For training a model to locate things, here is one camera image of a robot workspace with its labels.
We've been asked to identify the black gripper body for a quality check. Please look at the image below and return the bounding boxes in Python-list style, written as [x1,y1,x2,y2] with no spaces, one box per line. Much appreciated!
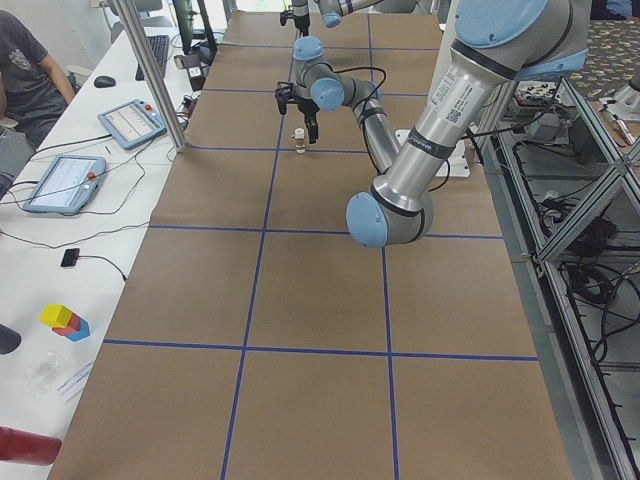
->
[293,95,320,118]
[294,15,309,35]

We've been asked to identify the white brass PPR valve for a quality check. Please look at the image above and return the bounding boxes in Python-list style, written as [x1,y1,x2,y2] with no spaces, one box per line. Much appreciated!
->
[292,128,306,154]

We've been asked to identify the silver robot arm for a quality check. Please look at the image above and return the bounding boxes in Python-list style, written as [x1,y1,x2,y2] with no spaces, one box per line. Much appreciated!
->
[279,0,378,37]
[290,1,591,248]

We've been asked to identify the black keyboard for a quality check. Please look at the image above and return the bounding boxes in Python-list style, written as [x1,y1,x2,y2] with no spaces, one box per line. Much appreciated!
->
[147,35,170,78]

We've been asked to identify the far blue teach pendant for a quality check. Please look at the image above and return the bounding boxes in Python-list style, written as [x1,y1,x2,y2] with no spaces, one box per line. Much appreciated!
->
[97,99,166,150]

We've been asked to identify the blue teach pendant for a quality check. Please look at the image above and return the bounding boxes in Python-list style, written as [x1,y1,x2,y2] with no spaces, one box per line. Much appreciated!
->
[97,99,166,150]
[22,154,107,215]

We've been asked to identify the black computer mouse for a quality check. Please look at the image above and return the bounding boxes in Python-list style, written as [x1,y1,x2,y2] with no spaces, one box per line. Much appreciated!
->
[93,75,116,89]

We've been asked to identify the near blue teach pendant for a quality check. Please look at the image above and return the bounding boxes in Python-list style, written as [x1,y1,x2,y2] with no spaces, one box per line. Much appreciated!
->
[22,154,107,215]

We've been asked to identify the small black box device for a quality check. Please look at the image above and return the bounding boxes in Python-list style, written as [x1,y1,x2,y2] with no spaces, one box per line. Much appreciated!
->
[60,248,80,268]

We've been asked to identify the seated person grey shirt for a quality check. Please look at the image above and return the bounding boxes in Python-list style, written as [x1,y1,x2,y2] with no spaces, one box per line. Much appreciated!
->
[1,11,75,193]

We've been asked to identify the blue toy block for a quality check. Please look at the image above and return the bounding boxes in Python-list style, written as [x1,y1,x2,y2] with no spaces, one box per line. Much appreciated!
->
[65,319,90,342]

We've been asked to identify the red toy block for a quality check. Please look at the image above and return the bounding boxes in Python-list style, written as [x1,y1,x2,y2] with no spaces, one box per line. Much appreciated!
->
[52,313,82,337]

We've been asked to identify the yellow toy block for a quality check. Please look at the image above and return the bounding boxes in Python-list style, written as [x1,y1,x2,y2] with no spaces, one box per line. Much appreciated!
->
[40,304,73,329]

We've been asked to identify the clear plastic bag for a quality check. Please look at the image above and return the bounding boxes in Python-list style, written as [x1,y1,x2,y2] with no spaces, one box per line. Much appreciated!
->
[25,352,69,398]

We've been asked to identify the red cylinder bottle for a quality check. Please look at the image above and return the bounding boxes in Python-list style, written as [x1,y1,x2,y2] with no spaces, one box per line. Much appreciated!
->
[0,427,62,466]

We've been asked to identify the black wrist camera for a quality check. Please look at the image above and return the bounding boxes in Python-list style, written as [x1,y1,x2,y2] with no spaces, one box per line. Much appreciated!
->
[280,9,293,26]
[274,82,297,116]

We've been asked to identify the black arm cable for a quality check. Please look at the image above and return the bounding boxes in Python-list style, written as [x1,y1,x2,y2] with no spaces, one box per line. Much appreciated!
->
[329,66,521,191]

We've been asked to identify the aluminium frame post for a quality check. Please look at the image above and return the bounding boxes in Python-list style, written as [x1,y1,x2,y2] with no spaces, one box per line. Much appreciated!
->
[113,0,186,153]

